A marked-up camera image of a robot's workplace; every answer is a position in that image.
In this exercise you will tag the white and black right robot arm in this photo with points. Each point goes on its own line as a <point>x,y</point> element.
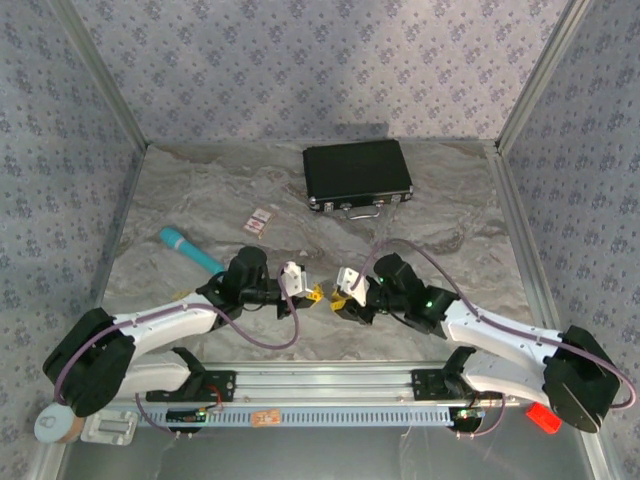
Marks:
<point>500,332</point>

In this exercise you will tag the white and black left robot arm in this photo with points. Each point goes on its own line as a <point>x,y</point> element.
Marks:
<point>155,320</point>

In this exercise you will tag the small red white matchbox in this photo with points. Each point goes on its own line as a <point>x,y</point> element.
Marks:
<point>257,222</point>

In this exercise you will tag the teal microphone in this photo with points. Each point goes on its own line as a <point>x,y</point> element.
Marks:
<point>187,247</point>

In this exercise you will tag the orange label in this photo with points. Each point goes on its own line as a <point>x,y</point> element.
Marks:
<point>265,419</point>

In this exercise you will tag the small circuit board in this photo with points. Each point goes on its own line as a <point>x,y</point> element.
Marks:
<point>469,414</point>
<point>187,415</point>

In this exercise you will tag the red plastic block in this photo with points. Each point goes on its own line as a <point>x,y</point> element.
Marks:
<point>544,419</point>

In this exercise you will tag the grey tape roll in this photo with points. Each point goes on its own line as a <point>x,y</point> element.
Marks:
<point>55,425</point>

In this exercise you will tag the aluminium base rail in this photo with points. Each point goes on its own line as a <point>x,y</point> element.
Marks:
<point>325,382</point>

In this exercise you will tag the metal clamp bracket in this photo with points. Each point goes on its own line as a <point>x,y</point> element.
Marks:
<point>110,429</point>

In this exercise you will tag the aluminium frame post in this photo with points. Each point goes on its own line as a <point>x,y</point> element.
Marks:
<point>100,75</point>
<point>542,75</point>

